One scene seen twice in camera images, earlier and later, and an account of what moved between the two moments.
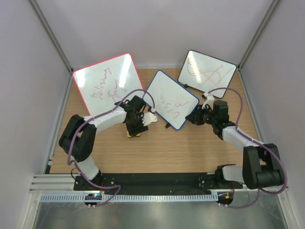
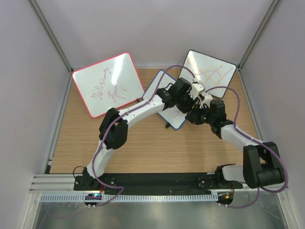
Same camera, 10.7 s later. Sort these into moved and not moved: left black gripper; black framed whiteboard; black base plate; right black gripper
Moved: left black gripper
Not moved: black base plate; black framed whiteboard; right black gripper
